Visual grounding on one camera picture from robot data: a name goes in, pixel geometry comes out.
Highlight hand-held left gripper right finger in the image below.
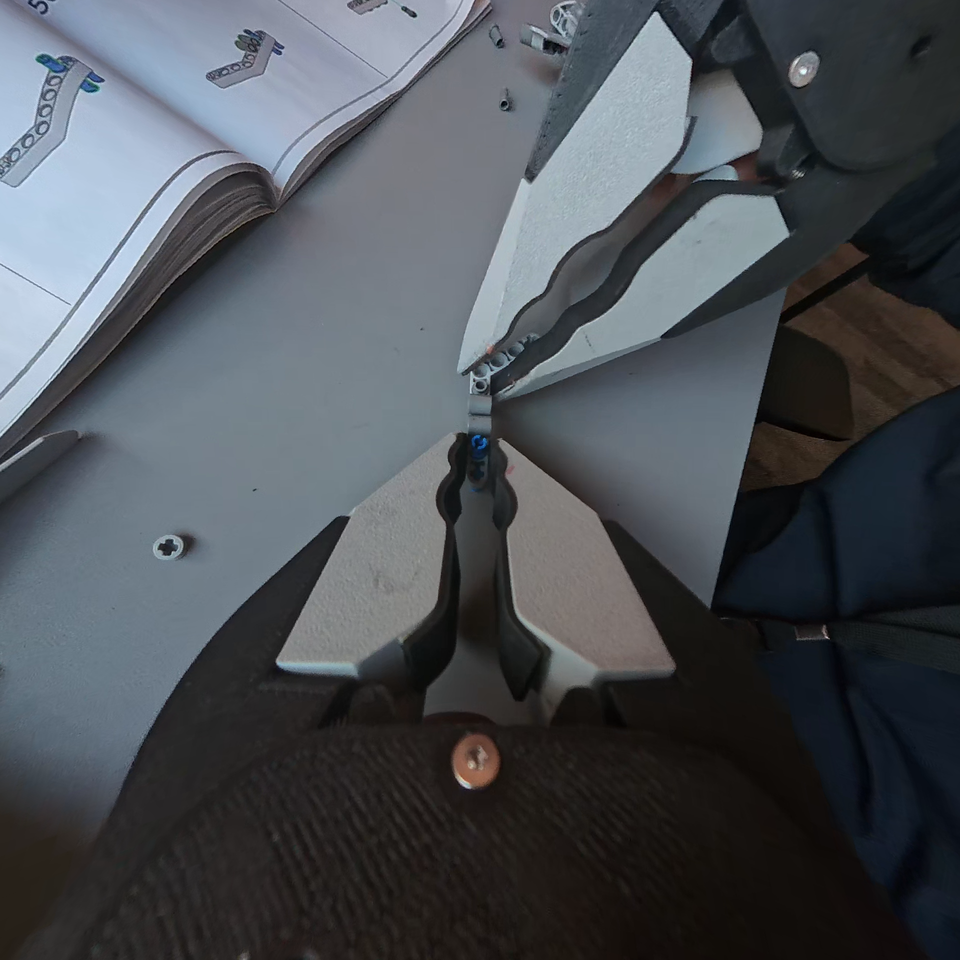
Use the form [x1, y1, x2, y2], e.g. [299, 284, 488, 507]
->
[491, 437, 676, 721]

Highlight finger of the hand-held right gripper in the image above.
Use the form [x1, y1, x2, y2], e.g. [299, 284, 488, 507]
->
[506, 166, 795, 397]
[456, 11, 760, 376]

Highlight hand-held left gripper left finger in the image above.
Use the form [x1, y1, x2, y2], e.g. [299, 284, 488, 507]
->
[275, 433, 462, 695]

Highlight grey angled lego beam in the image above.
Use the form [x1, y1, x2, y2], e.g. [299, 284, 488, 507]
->
[466, 333, 543, 496]

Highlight person's right forearm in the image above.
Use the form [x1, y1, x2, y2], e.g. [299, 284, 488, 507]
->
[843, 138, 960, 331]

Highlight grey curved lego panel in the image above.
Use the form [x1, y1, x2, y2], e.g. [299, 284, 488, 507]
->
[0, 429, 82, 504]

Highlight lego instruction booklet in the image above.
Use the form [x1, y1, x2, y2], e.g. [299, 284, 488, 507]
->
[0, 0, 494, 459]

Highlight black chair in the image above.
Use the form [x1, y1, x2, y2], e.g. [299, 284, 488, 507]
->
[757, 322, 852, 444]

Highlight black strap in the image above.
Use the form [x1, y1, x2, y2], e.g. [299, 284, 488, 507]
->
[757, 603, 960, 676]

